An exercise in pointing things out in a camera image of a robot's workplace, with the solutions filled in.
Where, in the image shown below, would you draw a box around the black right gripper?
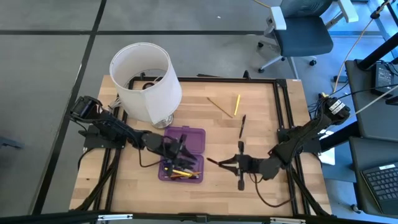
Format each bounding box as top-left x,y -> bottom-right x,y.
217,141 -> 267,191

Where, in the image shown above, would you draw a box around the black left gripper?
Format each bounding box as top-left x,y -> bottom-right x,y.
144,133 -> 199,170

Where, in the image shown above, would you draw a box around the yellow highlighter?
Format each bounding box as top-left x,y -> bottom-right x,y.
164,167 -> 193,178

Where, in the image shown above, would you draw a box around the tan yellow pencil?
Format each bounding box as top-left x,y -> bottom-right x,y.
206,96 -> 234,119

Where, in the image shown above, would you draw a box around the purple plastic supply box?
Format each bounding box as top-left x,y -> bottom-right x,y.
157,125 -> 206,184

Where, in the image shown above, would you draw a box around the white shade silver table lamp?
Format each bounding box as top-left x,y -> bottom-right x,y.
108,42 -> 183,130

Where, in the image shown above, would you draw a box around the black stand beam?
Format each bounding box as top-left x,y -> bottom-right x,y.
320,123 -> 358,151
357,32 -> 398,71

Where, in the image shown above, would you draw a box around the black side table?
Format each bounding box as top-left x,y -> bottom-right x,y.
348,136 -> 398,218
345,58 -> 398,142

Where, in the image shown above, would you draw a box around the dark blue white office chair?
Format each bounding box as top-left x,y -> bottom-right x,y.
257,0 -> 360,80

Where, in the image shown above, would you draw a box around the black laptop keyboard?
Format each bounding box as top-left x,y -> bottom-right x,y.
360,161 -> 398,217

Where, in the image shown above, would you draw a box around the black power adapter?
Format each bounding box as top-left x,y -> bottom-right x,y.
371,62 -> 394,96

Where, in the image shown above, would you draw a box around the gray floor object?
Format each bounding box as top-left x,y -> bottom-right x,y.
0,136 -> 24,151

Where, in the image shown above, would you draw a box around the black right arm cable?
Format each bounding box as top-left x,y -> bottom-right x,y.
254,172 -> 293,208

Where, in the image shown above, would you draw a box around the black aluminium table frame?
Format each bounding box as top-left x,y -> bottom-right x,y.
70,70 -> 333,218

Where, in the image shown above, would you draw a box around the white lamp power cord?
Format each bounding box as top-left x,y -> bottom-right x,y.
107,95 -> 124,110

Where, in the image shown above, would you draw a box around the black rail silver brackets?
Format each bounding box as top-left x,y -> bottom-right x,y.
0,210 -> 398,224

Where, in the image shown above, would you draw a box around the white cable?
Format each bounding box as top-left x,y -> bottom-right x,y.
354,93 -> 398,116

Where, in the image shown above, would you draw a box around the beige cable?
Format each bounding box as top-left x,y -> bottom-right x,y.
332,0 -> 389,94

